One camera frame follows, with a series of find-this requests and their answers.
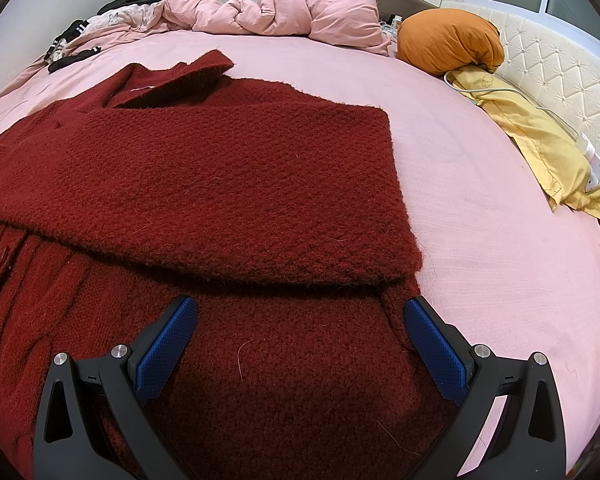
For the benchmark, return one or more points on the orange pillow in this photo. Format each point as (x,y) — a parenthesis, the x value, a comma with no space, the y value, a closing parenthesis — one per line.
(445,40)

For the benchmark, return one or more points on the white power adapter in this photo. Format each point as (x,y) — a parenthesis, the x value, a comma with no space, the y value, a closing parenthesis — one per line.
(592,155)

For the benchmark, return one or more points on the black sock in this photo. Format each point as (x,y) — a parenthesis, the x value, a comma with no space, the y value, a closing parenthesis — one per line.
(65,62)

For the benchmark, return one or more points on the white tufted headboard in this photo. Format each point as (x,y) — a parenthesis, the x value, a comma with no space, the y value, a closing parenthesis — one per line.
(555,60)

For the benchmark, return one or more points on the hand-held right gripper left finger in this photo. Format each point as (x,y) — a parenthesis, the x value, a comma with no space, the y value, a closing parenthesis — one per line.
(165,350)

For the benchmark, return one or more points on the pink bed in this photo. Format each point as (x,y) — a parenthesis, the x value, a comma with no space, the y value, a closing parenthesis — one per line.
(480,235)

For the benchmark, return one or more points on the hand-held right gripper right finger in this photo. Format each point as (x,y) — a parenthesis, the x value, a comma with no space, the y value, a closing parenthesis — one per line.
(435,350)

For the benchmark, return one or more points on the black clothes pile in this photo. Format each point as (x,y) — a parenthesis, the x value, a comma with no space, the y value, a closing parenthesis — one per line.
(140,0)

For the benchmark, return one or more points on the yellow pillow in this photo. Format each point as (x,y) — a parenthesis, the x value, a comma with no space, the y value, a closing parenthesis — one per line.
(530,135)

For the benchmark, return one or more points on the small white bottle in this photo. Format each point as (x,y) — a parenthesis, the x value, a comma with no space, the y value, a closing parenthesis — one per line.
(395,21)

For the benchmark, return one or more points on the pink duvet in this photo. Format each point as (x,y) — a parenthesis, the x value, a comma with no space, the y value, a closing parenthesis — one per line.
(305,15)

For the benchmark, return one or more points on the dark red knit sweater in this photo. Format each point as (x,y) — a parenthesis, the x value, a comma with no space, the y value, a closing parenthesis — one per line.
(230,185)

